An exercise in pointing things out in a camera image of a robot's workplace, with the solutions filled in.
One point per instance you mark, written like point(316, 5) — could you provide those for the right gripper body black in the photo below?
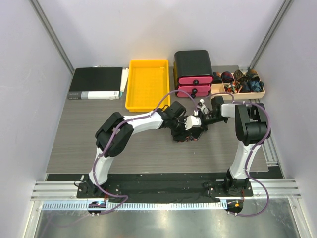
point(210, 119)

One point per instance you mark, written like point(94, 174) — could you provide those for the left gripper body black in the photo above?
point(178, 124)

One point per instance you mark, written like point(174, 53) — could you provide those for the dark patterned necktie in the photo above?
point(193, 134)

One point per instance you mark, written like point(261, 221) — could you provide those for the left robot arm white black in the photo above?
point(114, 134)

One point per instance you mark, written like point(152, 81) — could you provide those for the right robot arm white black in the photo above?
point(252, 128)

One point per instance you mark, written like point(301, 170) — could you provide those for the rolled floral tie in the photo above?
point(231, 88)

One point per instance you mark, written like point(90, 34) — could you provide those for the rolled red patterned tie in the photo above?
point(227, 77)

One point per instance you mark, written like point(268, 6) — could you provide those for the rolled navy tie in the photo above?
point(243, 87)

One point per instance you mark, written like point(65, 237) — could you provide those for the rolled brown patterned tie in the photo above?
point(239, 76)

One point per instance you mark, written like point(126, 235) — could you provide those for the black pink drawer unit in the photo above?
point(192, 73)

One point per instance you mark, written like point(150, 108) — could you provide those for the rolled blue tie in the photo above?
point(256, 86)

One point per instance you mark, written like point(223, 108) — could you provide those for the yellow plastic tray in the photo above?
point(148, 84)

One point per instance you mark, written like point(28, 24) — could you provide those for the rolled orange dark tie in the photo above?
point(252, 75)

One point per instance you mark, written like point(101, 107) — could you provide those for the white teal pen box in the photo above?
point(124, 78)

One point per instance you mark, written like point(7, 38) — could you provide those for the black binder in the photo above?
point(92, 83)

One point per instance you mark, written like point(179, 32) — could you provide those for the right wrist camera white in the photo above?
point(203, 108)

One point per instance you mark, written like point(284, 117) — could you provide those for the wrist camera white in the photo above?
point(192, 121)
point(203, 108)

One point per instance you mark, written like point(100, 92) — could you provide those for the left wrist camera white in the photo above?
point(192, 121)

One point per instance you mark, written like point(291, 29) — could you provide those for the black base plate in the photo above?
point(166, 188)

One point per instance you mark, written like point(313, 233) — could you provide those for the white slotted cable duct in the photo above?
point(101, 206)

